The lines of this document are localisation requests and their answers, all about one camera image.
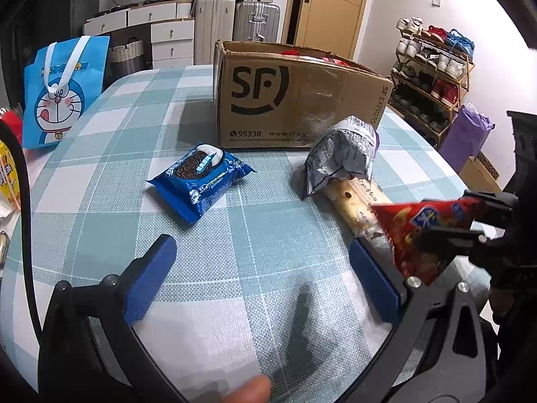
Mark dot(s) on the silver suitcase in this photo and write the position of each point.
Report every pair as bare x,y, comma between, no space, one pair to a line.
256,23

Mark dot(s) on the small cardboard box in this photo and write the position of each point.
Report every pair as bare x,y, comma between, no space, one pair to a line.
482,174

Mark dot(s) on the wooden shoe rack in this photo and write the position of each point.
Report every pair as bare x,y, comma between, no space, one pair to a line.
467,75

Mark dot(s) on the blue cartoon tote bag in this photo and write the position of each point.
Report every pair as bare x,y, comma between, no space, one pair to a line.
63,105

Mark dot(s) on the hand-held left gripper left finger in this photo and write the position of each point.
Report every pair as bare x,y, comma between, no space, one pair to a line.
151,279

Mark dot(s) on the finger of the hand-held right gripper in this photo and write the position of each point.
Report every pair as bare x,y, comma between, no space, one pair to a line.
499,203
453,239

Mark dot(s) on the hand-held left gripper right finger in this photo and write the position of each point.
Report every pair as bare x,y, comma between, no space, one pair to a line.
373,279

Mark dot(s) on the brown cardboard box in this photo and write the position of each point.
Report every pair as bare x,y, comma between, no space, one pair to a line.
293,92

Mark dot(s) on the silver and purple snack packet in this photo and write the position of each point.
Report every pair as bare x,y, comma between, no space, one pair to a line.
340,151

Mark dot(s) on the rows of shoes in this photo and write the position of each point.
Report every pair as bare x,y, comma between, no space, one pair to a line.
428,58

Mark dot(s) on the wooden door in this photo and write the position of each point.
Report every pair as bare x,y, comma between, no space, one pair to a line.
335,8

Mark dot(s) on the purple bag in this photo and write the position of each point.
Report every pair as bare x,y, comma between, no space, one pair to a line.
465,138

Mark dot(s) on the small white case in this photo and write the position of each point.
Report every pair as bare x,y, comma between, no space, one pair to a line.
3,249

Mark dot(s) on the red plush toy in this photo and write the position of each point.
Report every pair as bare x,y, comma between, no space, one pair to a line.
10,124

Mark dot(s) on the yellow carton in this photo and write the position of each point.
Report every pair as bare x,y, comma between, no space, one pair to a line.
7,176

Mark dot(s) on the white drawer desk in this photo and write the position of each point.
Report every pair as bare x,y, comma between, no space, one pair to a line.
172,33

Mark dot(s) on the large red chip bag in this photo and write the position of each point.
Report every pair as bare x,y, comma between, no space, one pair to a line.
411,235

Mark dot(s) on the person's left hand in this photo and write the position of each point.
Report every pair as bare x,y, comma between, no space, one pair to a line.
247,390

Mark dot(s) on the plaid tablecloth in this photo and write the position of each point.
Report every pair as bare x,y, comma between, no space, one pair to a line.
126,218

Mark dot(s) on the white suitcase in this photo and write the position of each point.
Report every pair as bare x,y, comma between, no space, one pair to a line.
214,29

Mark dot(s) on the wicker basket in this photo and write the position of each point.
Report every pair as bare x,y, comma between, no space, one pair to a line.
126,61

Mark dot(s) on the long cracker packet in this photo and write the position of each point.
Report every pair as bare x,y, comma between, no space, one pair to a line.
356,205

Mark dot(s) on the blue cookie packet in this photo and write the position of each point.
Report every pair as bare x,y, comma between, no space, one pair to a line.
201,180

